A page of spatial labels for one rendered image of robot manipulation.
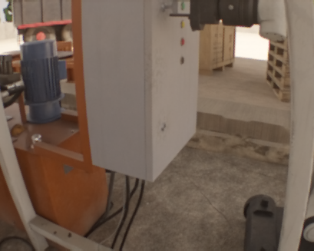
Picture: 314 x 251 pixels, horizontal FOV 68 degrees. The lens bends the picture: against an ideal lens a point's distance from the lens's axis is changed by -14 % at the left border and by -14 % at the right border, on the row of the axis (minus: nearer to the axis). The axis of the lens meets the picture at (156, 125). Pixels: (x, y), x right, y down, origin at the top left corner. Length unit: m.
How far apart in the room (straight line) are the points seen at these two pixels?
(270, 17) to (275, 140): 1.75
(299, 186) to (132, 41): 0.52
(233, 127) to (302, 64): 1.83
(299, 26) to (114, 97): 0.50
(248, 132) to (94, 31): 1.76
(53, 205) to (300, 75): 1.10
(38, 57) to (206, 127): 1.54
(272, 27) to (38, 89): 1.14
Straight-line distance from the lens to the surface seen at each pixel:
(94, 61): 0.75
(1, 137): 1.11
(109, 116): 0.76
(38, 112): 1.45
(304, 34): 0.48
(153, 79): 0.67
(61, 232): 1.25
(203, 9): 0.65
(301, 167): 0.56
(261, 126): 2.24
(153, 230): 1.54
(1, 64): 1.44
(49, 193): 1.21
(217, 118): 2.27
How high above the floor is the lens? 1.09
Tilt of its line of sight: 22 degrees down
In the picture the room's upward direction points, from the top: straight up
